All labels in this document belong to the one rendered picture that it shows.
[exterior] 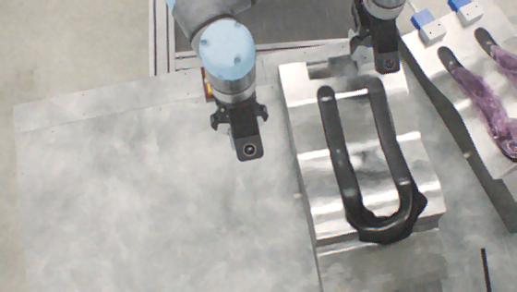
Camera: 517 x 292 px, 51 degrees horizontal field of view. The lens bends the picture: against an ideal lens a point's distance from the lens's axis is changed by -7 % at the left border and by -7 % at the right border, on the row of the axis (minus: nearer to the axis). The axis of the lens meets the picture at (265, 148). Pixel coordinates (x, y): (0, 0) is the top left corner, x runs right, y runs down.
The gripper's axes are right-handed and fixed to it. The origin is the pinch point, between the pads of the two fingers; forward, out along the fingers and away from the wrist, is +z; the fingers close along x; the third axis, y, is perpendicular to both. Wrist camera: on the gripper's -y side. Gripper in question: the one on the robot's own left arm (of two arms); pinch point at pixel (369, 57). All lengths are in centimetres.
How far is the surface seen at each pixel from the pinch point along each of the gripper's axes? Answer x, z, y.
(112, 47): 73, 90, 61
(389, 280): 5.9, 4.5, -45.5
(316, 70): 11.2, 4.0, 0.7
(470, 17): -26.6, 2.2, 6.9
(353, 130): 6.9, 2.1, -14.4
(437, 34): -17.3, 2.2, 3.8
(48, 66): 100, 90, 59
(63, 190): 71, 10, -13
